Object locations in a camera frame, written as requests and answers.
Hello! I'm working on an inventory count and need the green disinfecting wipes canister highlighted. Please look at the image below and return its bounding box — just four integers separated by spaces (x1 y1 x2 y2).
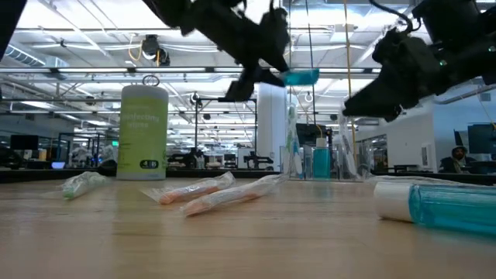
117 84 170 181

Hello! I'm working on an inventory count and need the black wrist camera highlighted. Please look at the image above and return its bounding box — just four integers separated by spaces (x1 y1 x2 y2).
260 6 291 59
372 27 412 66

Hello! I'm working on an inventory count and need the black hanging cable reel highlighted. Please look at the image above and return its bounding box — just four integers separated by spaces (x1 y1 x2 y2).
140 33 171 67

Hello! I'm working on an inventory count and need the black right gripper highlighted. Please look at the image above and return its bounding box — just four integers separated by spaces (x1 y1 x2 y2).
343 38 496 123

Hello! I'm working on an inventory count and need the black table frame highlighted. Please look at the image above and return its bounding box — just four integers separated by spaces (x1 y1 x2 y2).
0 168 496 186

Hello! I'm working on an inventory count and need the black frame workstation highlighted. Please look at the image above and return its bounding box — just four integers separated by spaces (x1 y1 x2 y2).
193 96 260 171

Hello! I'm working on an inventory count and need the dark monitor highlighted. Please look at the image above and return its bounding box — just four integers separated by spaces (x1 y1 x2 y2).
296 122 333 147
10 134 40 151
467 122 496 160

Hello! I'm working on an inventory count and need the silver air duct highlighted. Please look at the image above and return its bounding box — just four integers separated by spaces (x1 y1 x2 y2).
0 38 70 70

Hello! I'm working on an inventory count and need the black right camera cable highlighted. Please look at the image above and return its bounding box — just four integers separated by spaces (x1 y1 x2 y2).
367 0 422 35

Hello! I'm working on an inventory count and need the person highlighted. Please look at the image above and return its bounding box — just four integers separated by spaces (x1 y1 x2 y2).
439 145 477 174

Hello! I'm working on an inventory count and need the white building column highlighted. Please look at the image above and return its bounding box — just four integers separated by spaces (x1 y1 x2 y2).
257 83 288 171

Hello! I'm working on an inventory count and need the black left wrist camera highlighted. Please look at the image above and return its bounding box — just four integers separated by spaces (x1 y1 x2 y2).
260 6 291 59

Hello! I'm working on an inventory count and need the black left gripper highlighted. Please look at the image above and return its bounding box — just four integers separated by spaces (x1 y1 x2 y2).
181 0 290 102

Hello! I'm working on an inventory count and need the orange toothbrush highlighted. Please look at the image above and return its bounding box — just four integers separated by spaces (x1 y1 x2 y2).
138 171 236 206
181 174 288 218

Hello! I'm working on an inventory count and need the green toothbrush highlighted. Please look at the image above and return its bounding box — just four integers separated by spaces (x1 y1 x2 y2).
60 171 110 202

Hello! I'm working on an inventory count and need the black hanging cable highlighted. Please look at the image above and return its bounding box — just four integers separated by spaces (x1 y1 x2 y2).
305 0 317 125

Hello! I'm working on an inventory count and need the blue toothbrush in clear wrap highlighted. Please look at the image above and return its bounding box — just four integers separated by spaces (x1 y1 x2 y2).
290 115 307 180

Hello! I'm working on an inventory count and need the clear acrylic organiser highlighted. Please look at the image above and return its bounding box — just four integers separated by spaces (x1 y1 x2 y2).
279 145 374 181

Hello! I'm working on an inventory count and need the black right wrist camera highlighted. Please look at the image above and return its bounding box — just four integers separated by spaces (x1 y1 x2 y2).
372 27 412 66

